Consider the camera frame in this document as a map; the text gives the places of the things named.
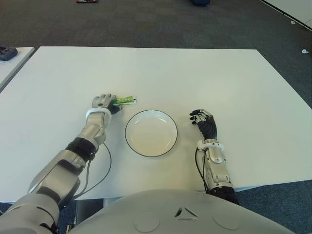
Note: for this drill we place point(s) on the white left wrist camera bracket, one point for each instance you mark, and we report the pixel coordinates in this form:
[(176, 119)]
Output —
[(98, 111)]

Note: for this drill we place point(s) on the grey robot torso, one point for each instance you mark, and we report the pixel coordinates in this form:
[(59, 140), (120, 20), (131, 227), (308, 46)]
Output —
[(170, 214)]

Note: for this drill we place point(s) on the white plate with black rim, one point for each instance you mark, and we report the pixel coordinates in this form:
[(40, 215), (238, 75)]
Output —
[(151, 139)]

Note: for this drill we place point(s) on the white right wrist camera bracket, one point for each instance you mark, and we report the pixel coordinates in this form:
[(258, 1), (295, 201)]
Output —
[(210, 144)]

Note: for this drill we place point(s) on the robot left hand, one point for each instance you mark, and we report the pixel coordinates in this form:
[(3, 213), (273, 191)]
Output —
[(103, 101)]

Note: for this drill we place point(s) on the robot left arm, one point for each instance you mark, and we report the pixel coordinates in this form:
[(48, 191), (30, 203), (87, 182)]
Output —
[(61, 170)]

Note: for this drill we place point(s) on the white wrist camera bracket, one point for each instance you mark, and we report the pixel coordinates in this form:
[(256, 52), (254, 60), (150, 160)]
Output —
[(98, 111), (210, 144)]

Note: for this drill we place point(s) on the white background table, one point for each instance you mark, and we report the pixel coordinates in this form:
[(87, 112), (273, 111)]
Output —
[(295, 7)]

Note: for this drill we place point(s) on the green white toothpaste tube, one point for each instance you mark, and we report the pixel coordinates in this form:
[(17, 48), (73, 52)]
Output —
[(126, 99)]

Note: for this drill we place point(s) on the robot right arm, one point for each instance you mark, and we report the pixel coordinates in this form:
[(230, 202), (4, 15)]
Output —
[(217, 173)]

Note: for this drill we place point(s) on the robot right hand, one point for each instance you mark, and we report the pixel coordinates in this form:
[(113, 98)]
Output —
[(208, 126)]

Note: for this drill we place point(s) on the white side table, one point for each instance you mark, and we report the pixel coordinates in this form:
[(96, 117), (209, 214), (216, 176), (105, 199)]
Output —
[(14, 65)]

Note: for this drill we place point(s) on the dark blue controller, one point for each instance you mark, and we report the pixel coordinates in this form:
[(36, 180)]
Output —
[(7, 54)]

